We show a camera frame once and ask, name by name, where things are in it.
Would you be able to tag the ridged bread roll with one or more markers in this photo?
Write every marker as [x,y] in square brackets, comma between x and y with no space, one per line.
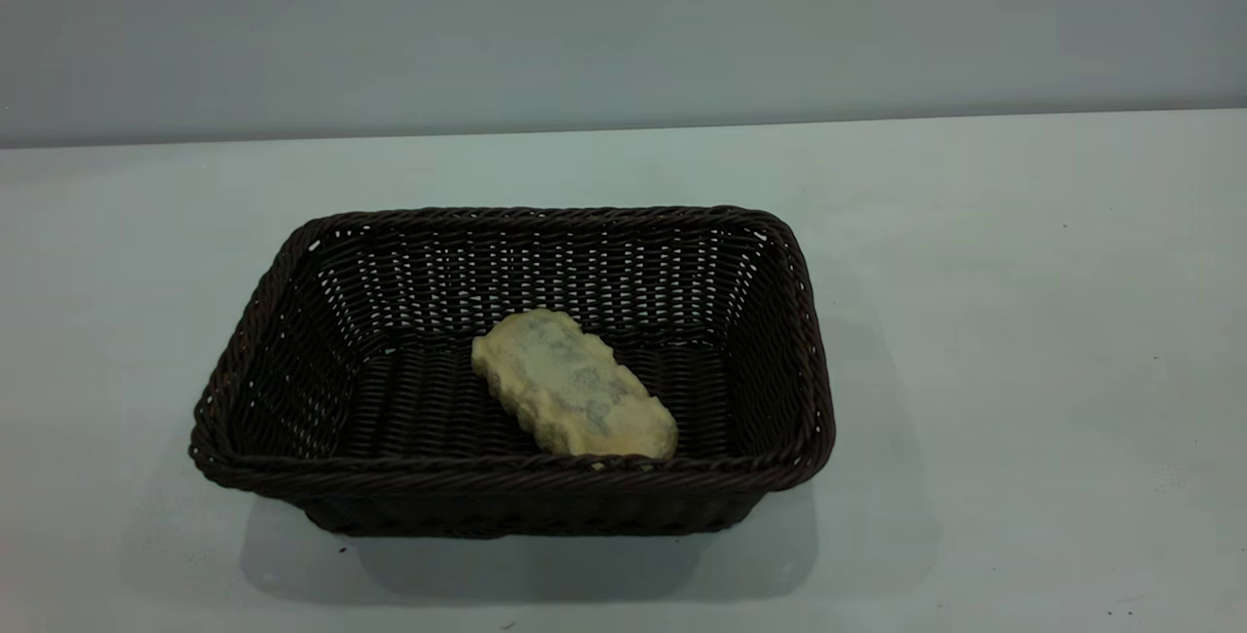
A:
[575,390]

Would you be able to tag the dark brown wicker basket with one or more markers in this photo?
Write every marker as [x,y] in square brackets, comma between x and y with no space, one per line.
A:
[390,419]

